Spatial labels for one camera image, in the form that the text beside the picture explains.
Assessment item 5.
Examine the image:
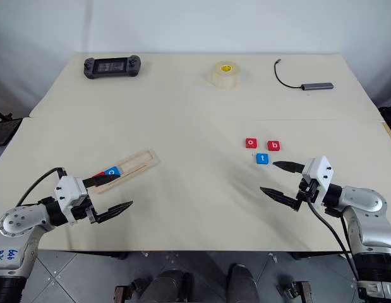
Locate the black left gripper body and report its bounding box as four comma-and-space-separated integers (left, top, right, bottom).
71, 192, 100, 225

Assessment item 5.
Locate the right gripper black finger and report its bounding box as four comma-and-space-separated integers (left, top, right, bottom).
272, 160, 305, 174
260, 186, 302, 211

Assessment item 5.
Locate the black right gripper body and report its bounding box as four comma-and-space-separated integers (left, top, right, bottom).
295, 176, 321, 213

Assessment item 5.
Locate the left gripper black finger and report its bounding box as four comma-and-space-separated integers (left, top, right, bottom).
82, 174, 121, 190
93, 200, 134, 223

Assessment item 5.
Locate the wooden letter tray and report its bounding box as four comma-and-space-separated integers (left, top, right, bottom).
87, 150, 160, 195

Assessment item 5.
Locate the dark rounded shape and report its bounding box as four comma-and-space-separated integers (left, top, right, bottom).
140, 268, 195, 303
226, 263, 258, 303

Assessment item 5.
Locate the clear packing tape roll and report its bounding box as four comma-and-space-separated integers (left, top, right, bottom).
212, 60, 241, 90

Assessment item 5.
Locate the black stand base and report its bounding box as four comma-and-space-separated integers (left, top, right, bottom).
0, 106, 24, 148

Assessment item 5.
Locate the dark equipment beside table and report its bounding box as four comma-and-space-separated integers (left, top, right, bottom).
378, 105, 391, 140

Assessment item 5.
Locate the black handheld game console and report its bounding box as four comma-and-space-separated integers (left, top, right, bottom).
83, 55, 143, 79

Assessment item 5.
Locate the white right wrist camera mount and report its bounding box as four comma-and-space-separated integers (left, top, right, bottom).
301, 155, 334, 203

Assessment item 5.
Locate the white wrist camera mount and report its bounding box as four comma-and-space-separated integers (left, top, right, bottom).
301, 155, 334, 203
54, 175, 89, 226

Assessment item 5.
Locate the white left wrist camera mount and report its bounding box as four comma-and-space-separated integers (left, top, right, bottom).
54, 175, 89, 226

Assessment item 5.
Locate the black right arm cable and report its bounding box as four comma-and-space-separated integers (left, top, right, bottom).
304, 186, 362, 283

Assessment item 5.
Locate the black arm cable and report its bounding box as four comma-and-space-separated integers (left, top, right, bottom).
15, 167, 68, 208
304, 186, 362, 283

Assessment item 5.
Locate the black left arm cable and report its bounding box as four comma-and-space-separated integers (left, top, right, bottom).
15, 167, 68, 208

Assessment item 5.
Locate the rusty metal floor bracket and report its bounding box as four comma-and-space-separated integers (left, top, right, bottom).
276, 276, 312, 303
114, 276, 143, 303

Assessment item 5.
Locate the grey USB hub with cable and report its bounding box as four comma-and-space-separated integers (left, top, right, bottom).
274, 58, 335, 93

